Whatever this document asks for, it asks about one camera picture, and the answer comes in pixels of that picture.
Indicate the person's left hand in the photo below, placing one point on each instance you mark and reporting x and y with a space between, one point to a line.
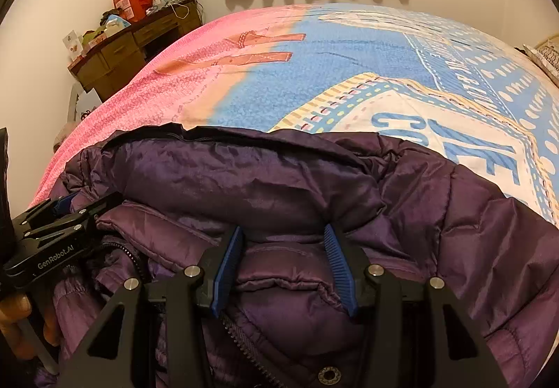
15 322

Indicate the patterned white pillow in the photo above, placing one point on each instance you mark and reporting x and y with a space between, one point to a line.
546 63

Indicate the cream bed headboard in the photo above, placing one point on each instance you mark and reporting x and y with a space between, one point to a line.
548 40

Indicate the printed blue pink bed sheet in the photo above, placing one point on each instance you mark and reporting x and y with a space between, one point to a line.
349 65

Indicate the white paper bag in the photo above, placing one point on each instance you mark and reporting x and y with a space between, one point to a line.
89 102

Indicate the pile of clothes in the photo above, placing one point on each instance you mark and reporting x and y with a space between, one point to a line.
63 132

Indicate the flat pink box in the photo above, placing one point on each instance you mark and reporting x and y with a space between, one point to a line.
77 60

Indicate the purple quilted jacket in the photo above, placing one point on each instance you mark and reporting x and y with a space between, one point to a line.
262 178

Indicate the red box on desk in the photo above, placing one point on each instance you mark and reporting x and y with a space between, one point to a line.
129 4

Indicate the light blue packet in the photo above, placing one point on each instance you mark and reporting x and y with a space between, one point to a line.
118 25

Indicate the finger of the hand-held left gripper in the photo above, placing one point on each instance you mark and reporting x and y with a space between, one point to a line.
96 209
65 204

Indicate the white picture card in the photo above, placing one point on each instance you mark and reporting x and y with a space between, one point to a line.
72 43

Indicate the grey metal frame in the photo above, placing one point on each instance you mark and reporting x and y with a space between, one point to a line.
72 102

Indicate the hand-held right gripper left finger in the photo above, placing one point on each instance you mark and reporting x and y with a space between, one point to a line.
227 270

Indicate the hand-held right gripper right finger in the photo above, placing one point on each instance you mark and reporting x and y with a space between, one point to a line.
340 270

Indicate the brown wooden desk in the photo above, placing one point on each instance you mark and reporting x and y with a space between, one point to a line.
113 60

